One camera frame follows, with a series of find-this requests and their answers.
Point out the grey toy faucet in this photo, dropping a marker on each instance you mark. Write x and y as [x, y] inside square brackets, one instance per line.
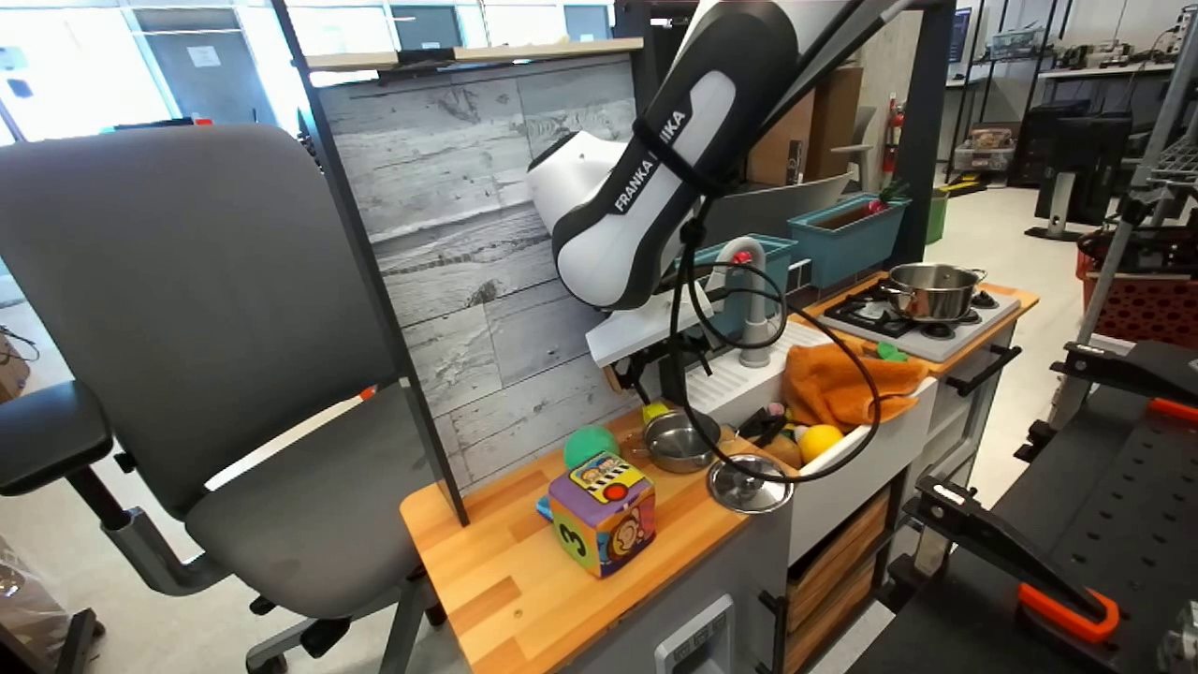
[759, 325]

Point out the grey office chair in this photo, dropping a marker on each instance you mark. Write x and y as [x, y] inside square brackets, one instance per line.
[189, 313]

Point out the yellow toy fruit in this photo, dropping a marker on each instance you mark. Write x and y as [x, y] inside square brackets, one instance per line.
[822, 440]

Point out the black metal frame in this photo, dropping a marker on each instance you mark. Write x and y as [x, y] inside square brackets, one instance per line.
[931, 124]

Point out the small blue toy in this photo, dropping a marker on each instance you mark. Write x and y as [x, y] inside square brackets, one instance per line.
[544, 507]

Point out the small steel plate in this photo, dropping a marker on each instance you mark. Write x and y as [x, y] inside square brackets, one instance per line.
[749, 488]

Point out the small steel bowl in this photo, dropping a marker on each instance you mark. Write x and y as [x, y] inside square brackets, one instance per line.
[679, 442]

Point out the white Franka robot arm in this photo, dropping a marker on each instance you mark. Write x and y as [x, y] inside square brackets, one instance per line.
[659, 164]

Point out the cardboard box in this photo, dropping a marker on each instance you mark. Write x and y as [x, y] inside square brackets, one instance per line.
[816, 124]

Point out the yellow toy block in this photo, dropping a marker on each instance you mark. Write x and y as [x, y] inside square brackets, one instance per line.
[653, 415]

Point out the colourful soft toy cube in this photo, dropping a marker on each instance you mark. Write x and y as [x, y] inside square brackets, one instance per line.
[599, 516]

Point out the teal planter with plant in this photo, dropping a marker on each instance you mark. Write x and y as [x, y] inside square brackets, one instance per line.
[847, 236]

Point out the wooden toy kitchen unit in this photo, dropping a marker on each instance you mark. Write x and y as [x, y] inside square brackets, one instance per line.
[537, 586]

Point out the orange cloth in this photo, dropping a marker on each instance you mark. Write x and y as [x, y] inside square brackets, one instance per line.
[829, 381]

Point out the green toy vegetable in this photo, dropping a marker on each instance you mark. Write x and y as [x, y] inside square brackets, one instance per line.
[889, 355]

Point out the grey wrist camera bar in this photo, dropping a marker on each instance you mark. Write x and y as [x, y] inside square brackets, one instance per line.
[649, 330]

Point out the steel cooking pot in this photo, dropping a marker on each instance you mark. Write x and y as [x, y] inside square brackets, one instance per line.
[931, 293]

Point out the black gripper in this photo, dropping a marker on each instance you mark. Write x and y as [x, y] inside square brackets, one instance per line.
[666, 361]

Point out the grey toy stove top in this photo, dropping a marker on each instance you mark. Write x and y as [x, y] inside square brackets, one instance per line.
[931, 333]

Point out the red fire extinguisher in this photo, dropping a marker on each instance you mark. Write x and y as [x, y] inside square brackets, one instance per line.
[891, 136]

